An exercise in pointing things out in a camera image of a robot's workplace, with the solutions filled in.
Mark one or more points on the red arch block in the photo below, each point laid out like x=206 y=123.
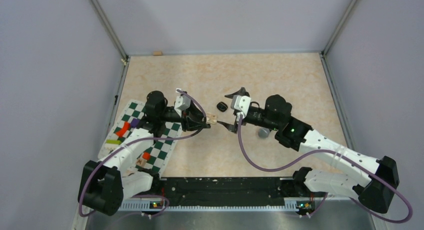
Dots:
x=121 y=132

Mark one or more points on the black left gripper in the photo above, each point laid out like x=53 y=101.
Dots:
x=193 y=119

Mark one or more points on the red block at edge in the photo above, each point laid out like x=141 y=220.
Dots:
x=146 y=156

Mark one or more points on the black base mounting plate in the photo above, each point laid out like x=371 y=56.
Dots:
x=229 y=191

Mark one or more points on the cream earbud charging case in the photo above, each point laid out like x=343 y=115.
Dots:
x=211 y=119

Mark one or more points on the tan wooden cube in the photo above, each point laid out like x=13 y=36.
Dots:
x=141 y=162

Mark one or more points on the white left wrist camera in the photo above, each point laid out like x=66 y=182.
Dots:
x=182 y=101

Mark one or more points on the wooden block in corner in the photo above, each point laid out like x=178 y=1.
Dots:
x=157 y=53

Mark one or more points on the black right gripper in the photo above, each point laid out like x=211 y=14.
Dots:
x=242 y=90

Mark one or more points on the black earbud charging case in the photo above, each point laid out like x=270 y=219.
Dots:
x=222 y=106

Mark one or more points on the green wooden block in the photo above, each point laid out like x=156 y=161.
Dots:
x=113 y=142

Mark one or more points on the purple wooden block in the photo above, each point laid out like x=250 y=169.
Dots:
x=134 y=123

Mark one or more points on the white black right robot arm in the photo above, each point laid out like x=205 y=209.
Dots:
x=370 y=181

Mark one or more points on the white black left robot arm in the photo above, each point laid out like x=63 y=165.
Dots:
x=104 y=186

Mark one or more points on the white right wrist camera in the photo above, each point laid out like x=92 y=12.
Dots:
x=241 y=105

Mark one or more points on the green white chessboard mat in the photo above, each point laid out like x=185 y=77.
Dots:
x=160 y=152

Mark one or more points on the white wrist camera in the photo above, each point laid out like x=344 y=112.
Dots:
x=182 y=101
x=241 y=105

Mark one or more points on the aluminium front rail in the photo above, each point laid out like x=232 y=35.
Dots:
x=149 y=211

